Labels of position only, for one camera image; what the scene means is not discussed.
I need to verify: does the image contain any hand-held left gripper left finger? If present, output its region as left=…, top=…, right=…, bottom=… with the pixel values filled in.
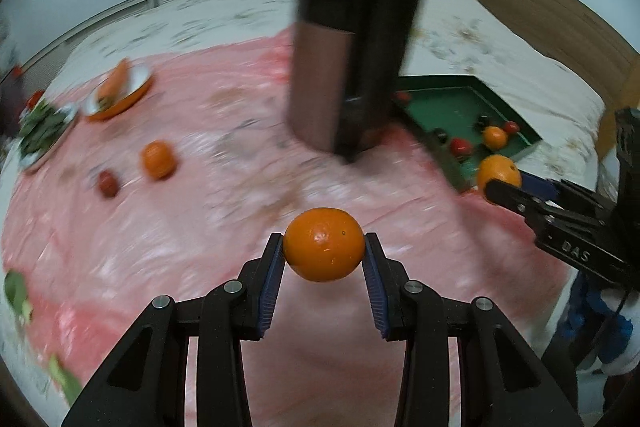
left=60, top=232, right=286, bottom=427

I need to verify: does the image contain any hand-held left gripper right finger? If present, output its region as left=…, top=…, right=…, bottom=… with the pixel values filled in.
left=364, top=232, right=583, bottom=427

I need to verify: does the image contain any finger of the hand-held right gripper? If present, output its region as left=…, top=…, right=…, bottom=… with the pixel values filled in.
left=485, top=179, right=551, bottom=233
left=520, top=174, right=606, bottom=208

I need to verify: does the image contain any large orange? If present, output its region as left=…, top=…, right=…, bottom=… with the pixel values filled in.
left=284, top=207, right=366, bottom=283

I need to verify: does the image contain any green metal tray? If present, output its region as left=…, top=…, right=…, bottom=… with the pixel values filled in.
left=390, top=74, right=543, bottom=194

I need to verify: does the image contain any pink plastic sheet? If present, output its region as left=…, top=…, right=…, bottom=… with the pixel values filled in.
left=0, top=29, right=576, bottom=427

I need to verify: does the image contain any floral blanket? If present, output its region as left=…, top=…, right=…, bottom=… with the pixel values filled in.
left=0, top=0, right=608, bottom=427

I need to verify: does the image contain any tall brown and black box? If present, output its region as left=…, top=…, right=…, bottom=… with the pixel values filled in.
left=286, top=0, right=426, bottom=165

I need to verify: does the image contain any green leaf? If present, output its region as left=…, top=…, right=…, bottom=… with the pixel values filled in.
left=47, top=354, right=83, bottom=405
left=4, top=271, right=33, bottom=323

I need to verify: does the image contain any orange rimmed bowl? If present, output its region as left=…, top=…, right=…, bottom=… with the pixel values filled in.
left=82, top=64, right=153, bottom=122

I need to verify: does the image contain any carrot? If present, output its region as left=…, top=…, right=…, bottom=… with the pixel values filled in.
left=96, top=59, right=132, bottom=105

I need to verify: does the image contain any white plate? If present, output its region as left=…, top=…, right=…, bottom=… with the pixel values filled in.
left=17, top=102, right=81, bottom=170

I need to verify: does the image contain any green leafy vegetable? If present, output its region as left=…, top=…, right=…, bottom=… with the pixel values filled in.
left=20, top=102, right=73, bottom=155

